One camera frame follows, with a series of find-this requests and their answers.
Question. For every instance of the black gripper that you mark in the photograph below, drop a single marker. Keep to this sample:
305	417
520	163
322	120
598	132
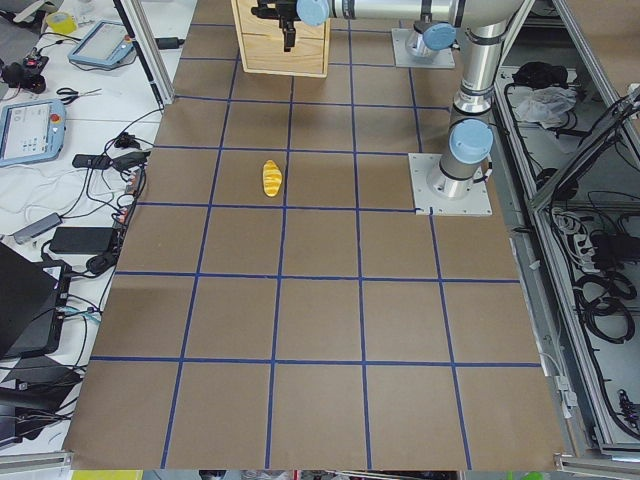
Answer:
287	20

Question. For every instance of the wooden drawer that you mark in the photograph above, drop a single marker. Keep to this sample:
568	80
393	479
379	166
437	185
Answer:
312	13

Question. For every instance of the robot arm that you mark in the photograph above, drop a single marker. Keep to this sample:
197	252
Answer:
427	39
485	25

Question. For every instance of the wooden drawer cabinet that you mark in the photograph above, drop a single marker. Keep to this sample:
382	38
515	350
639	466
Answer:
262	45

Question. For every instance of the teach pendant upper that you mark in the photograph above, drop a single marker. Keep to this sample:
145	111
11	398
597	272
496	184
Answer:
106	47

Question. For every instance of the teach pendant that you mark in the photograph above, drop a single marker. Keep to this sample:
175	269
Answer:
32	132
106	47

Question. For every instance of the toy bread loaf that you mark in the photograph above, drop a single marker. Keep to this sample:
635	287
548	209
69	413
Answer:
272	178

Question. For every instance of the yellow tape roll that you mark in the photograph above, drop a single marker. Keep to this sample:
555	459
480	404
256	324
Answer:
61	23

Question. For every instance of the black scissors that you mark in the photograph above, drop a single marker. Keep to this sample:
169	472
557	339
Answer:
69	95

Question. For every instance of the white crumpled cloth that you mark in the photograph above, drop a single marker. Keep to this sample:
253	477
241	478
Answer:
546	106

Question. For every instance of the teach pendant lower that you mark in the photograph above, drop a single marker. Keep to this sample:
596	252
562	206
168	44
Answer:
32	132

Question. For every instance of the black power adapter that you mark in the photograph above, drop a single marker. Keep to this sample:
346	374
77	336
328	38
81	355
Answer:
82	240

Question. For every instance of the black laptop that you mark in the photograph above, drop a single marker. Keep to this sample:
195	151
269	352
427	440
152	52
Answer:
32	297

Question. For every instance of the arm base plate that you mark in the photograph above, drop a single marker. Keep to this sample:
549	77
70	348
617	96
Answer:
435	194
443	60

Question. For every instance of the aluminium frame post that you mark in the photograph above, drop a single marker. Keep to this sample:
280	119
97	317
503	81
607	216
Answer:
139	30

